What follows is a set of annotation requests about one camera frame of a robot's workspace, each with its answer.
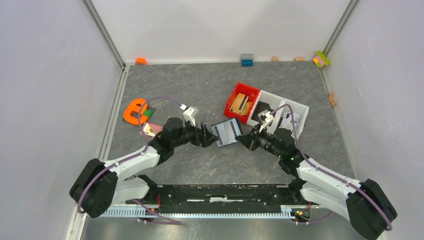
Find white plastic bin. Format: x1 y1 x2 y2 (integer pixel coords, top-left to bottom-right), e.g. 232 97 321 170
277 98 310 138
246 90 285 127

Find pink wooden block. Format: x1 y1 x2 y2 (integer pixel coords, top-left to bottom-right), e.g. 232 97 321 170
140 122 163 138

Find green lego brick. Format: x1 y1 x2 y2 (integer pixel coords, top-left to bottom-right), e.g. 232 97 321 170
142 107 156 119

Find curved wooden arch block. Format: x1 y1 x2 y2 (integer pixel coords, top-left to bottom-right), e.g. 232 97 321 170
328 92 338 108

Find white cards in bin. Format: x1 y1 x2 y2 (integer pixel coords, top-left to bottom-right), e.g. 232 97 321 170
279 112 301 131

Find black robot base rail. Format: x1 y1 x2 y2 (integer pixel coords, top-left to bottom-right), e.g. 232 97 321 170
140 184 310 214

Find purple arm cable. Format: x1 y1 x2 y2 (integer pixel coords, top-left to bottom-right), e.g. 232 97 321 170
76 96 182 215
271 103 394 232

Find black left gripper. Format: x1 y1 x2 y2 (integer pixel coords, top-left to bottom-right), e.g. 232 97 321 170
171 117 219 148

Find red plastic bin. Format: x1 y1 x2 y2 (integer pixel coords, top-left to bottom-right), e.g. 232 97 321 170
223 82 260 124

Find orange round toy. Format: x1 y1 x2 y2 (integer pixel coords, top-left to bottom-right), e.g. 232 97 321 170
134 57 147 66

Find orange letter toy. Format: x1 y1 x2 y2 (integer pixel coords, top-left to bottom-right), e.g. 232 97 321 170
123 98 150 126

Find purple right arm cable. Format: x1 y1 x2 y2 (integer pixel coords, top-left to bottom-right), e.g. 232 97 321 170
271 103 394 232

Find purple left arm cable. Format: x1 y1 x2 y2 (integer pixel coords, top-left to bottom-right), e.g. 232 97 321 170
76 96 182 215

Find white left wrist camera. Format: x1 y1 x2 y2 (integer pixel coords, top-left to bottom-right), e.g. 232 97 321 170
180 104 199 127

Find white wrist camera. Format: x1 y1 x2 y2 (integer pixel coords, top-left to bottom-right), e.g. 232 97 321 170
180 104 199 127
258 110 274 133

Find blue grey lego block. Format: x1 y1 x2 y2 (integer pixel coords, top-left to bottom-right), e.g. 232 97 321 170
240 53 254 67

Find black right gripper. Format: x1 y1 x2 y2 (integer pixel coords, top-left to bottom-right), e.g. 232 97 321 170
235 123 284 159

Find green pink lego stack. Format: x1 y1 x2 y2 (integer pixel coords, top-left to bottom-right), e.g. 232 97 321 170
313 51 331 69

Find stack of gold credit cards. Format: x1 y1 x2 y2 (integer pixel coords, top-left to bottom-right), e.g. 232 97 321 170
229 93 253 116

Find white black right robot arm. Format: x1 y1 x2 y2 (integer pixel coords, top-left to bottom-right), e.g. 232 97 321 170
236 128 398 240

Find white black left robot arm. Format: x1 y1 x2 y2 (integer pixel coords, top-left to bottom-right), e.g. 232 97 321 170
69 117 219 218

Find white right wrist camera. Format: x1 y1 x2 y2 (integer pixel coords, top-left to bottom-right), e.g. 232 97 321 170
258 110 274 133

